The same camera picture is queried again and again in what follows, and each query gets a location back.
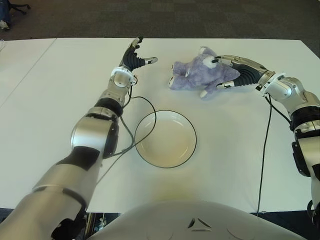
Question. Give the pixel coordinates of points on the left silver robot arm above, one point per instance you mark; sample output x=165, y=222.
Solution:
x=82, y=150

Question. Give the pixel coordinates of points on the person leg in blue jeans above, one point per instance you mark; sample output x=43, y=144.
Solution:
x=5, y=15

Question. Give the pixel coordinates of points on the purple plush bear doll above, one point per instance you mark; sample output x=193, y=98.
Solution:
x=197, y=73

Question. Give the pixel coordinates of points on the silver robot torso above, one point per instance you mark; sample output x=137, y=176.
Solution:
x=200, y=220

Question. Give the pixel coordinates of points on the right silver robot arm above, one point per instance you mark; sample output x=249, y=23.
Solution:
x=295, y=112

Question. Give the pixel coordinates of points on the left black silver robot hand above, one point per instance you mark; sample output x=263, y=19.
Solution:
x=132, y=61

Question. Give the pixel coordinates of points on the white plate with black rim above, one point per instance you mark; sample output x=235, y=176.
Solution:
x=166, y=140

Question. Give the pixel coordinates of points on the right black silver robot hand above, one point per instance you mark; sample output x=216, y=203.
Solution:
x=246, y=73

